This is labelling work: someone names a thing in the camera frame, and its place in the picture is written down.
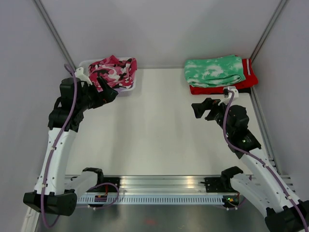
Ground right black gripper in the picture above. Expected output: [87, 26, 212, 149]
[192, 97, 233, 136]

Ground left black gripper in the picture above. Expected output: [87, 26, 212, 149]
[77, 76, 118, 112]

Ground pink camouflage trousers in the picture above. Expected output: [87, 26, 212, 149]
[88, 55, 138, 91]

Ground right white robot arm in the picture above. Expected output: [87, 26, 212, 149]
[191, 98, 309, 232]

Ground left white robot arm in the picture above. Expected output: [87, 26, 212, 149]
[23, 77, 118, 216]

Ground green tie-dye folded trousers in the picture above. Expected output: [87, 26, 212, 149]
[184, 55, 246, 88]

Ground red folded trousers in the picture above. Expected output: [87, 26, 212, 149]
[189, 58, 258, 95]

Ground white plastic basket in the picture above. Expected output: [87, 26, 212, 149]
[75, 55, 137, 96]

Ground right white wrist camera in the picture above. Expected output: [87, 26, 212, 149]
[218, 86, 239, 105]

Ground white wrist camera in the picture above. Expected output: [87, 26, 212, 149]
[74, 67, 93, 85]
[218, 86, 239, 105]

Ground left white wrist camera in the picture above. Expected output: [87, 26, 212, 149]
[74, 67, 93, 85]

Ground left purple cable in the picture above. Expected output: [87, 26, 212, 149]
[40, 63, 79, 229]

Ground purple cable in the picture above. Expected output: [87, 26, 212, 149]
[40, 63, 79, 229]
[222, 93, 309, 232]

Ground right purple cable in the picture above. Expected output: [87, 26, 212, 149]
[222, 93, 309, 232]

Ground left aluminium frame post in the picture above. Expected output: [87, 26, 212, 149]
[32, 0, 76, 68]

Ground aluminium frame post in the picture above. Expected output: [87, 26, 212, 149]
[250, 0, 289, 63]
[32, 0, 76, 68]

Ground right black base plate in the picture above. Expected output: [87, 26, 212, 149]
[203, 177, 227, 193]

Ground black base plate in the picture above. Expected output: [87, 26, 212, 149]
[203, 177, 227, 193]
[96, 177, 120, 194]

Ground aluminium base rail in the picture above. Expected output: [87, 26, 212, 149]
[36, 174, 296, 194]

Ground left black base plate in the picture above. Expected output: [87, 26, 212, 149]
[96, 177, 120, 194]

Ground white slotted cable duct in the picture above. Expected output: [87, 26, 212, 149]
[77, 194, 237, 206]

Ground right aluminium frame post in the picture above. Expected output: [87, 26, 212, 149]
[250, 0, 289, 63]

